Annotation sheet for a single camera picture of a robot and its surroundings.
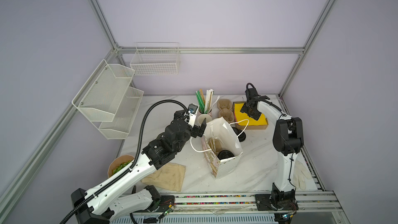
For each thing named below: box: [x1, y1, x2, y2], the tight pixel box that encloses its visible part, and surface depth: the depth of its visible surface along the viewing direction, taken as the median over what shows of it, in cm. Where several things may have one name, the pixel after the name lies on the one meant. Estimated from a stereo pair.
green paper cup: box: [217, 149, 235, 161], surface depth 78 cm
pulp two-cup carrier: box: [207, 137, 223, 154], surface depth 88 cm
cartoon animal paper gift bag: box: [201, 116, 244, 179], surface depth 78 cm
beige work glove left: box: [140, 162, 187, 192], surface depth 83 cm
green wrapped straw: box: [195, 90, 209, 115], surface depth 100 cm
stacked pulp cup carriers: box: [217, 98, 235, 123], surface depth 109 cm
